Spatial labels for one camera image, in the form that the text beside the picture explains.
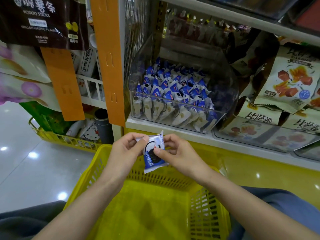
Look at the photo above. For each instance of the red price sign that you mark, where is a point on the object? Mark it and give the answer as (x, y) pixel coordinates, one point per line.
(310, 15)

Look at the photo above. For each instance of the black potato stick bag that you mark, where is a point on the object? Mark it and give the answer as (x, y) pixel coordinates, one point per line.
(40, 25)

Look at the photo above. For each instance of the person's right hand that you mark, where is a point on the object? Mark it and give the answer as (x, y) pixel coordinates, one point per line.
(182, 157)

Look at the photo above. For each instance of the person's right forearm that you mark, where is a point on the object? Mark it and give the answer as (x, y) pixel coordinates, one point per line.
(255, 212)

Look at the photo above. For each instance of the orange hanging strip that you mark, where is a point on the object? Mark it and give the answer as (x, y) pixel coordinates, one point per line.
(64, 85)

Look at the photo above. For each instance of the yellow floor basket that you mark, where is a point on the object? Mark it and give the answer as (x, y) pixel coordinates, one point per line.
(60, 140)

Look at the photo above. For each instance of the person's left hand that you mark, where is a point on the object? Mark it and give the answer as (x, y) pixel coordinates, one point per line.
(122, 160)

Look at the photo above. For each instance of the grey trousers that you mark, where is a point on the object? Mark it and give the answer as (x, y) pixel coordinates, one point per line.
(22, 220)

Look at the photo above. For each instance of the white cartoon print packet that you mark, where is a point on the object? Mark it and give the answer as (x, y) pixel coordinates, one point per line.
(90, 132)

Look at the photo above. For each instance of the row of fruit print bags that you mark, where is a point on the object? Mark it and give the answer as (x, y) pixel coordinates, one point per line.
(292, 80)

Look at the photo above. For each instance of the orange shelf post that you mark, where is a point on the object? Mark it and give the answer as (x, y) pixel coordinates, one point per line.
(107, 60)

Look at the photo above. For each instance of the clear plastic bin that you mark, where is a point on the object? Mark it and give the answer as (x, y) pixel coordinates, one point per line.
(252, 140)
(230, 87)

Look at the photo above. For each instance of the blue white snack packet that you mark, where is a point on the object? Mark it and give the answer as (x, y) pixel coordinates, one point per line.
(152, 155)

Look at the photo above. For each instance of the green snack bags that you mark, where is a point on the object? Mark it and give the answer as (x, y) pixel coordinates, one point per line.
(42, 117)

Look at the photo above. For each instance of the dark grey cylinder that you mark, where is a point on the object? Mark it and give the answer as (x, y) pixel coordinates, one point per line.
(104, 127)

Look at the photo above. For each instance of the row of small brown packets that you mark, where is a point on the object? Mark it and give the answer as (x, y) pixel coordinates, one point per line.
(200, 30)

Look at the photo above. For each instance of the yellow plastic shopping basket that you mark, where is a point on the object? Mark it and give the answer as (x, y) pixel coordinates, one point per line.
(145, 212)

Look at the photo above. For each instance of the person's left forearm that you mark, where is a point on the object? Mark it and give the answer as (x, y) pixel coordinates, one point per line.
(75, 215)

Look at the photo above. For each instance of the white card packet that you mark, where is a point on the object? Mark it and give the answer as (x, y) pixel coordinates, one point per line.
(87, 61)

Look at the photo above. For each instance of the pile of blue snack packets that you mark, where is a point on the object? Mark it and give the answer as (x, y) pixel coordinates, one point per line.
(172, 90)

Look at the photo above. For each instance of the store shelf with yellow base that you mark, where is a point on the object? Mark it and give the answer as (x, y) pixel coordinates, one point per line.
(265, 172)

